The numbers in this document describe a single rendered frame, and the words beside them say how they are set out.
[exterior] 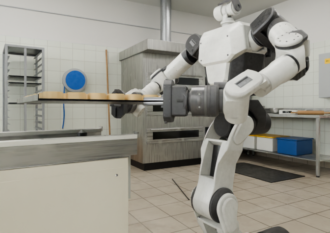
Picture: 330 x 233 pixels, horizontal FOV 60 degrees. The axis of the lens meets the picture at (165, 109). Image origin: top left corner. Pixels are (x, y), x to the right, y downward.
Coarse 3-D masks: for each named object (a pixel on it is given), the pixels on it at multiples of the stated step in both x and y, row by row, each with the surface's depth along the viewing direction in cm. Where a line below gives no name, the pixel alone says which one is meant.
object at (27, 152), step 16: (0, 144) 65; (16, 144) 67; (32, 144) 69; (48, 144) 71; (64, 144) 73; (80, 144) 75; (96, 144) 78; (112, 144) 80; (128, 144) 83; (0, 160) 65; (16, 160) 67; (32, 160) 69; (48, 160) 71; (64, 160) 73
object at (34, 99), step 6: (30, 96) 74; (36, 96) 67; (18, 102) 96; (24, 102) 84; (30, 102) 84; (36, 102) 84; (42, 102) 84; (48, 102) 84; (54, 102) 84; (60, 102) 84; (66, 102) 84; (72, 102) 84; (78, 102) 84; (84, 102) 84; (90, 102) 84; (96, 102) 84; (102, 102) 84; (108, 102) 84; (114, 102) 84; (120, 102) 84; (126, 102) 83; (132, 102) 83; (138, 102) 83
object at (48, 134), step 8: (96, 128) 110; (0, 136) 90; (8, 136) 92; (16, 136) 93; (24, 136) 94; (32, 136) 95; (40, 136) 97; (48, 136) 98; (56, 136) 100; (64, 136) 101; (72, 136) 103
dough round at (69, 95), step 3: (66, 93) 74; (69, 93) 73; (72, 93) 72; (75, 93) 72; (78, 93) 73; (81, 93) 73; (84, 93) 74; (66, 96) 74; (69, 96) 73; (72, 96) 72; (75, 96) 72; (78, 96) 73; (81, 96) 73; (84, 96) 74
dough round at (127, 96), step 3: (126, 96) 83; (129, 96) 82; (132, 96) 82; (135, 96) 82; (138, 96) 82; (141, 96) 84; (126, 99) 83; (129, 99) 82; (132, 99) 82; (135, 99) 82; (138, 99) 82; (141, 99) 84
